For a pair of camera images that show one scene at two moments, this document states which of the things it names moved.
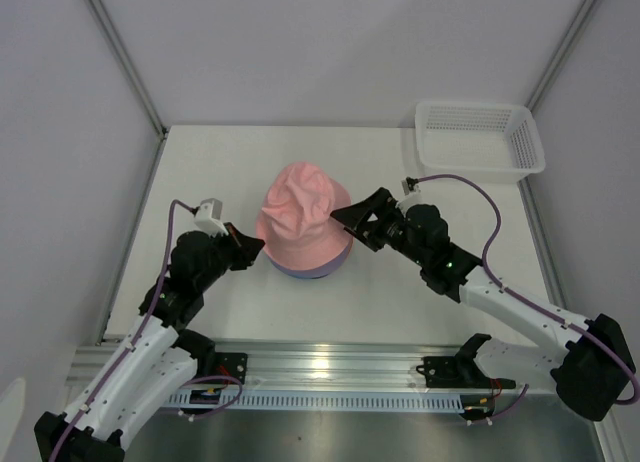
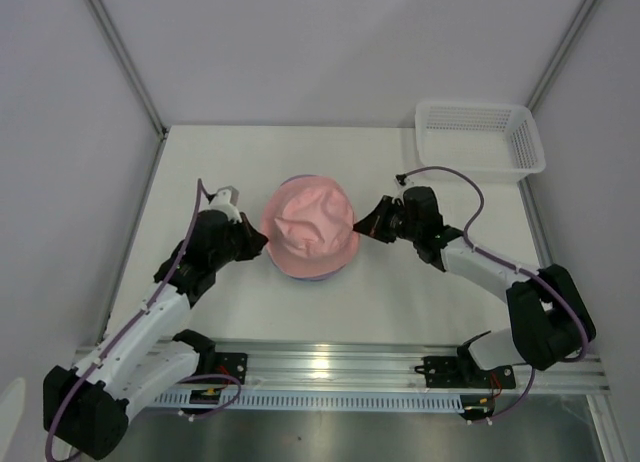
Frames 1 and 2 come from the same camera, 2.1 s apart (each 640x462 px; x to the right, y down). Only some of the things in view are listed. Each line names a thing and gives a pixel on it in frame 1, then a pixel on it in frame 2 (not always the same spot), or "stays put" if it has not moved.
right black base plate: [443, 372] stays put
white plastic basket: [495, 142] stays put
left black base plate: [228, 364] stays put
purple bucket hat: [315, 273] → [296, 276]
